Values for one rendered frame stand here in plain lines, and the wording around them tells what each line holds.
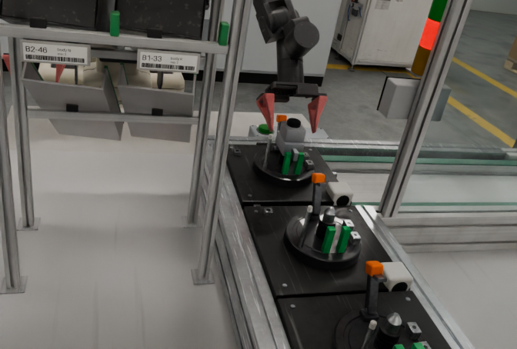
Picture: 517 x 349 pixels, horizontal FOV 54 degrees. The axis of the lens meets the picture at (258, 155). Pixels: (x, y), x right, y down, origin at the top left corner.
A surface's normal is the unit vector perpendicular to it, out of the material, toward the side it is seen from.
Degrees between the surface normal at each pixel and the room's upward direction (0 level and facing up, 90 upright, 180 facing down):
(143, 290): 0
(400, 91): 90
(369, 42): 90
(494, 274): 0
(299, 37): 50
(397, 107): 90
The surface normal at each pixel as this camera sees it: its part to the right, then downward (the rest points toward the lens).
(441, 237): 0.23, 0.50
